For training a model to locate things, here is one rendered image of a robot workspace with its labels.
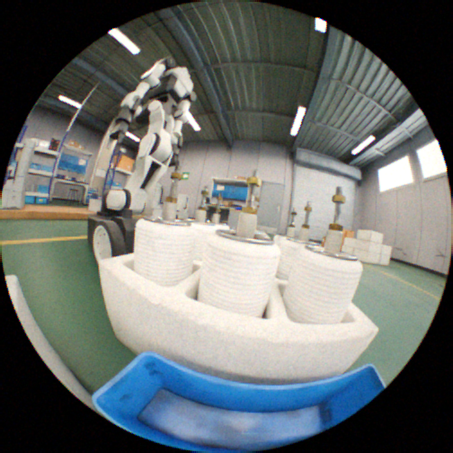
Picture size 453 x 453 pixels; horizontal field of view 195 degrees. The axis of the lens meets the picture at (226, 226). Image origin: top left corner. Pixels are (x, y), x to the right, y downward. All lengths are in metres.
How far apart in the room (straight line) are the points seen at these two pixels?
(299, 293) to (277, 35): 3.84
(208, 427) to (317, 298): 0.24
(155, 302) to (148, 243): 0.07
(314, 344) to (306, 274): 0.07
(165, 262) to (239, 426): 0.28
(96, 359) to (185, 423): 0.18
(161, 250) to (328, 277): 0.19
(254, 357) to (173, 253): 0.15
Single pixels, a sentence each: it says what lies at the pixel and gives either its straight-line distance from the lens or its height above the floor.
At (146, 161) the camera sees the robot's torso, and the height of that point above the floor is 0.49.
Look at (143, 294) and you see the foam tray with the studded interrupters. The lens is 0.16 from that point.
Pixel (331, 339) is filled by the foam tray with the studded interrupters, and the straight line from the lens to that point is 0.16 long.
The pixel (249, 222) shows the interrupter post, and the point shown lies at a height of 0.27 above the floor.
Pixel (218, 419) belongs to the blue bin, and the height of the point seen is 0.00.
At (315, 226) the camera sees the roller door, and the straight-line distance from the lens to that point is 5.78.
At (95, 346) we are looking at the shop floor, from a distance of 0.35.
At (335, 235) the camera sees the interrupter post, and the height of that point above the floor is 0.27.
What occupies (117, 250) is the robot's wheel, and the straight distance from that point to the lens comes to 0.48.
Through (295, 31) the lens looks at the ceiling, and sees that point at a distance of 3.76.
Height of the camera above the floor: 0.27
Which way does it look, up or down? 3 degrees down
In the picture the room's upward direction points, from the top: 10 degrees clockwise
